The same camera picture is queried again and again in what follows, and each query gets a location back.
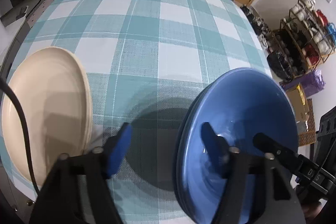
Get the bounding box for teal plaid tablecloth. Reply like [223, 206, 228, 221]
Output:
[5, 0, 270, 223]

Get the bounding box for blue bowl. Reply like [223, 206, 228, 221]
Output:
[175, 97, 211, 214]
[182, 68, 298, 223]

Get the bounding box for black cable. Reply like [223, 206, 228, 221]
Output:
[0, 77, 42, 195]

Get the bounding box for shoe rack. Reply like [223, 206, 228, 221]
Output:
[274, 0, 335, 78]

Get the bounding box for purple bag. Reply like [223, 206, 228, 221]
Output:
[282, 69, 325, 97]

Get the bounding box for beige plate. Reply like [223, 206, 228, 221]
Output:
[9, 47, 92, 186]

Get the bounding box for cardboard box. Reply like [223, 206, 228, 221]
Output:
[286, 84, 310, 122]

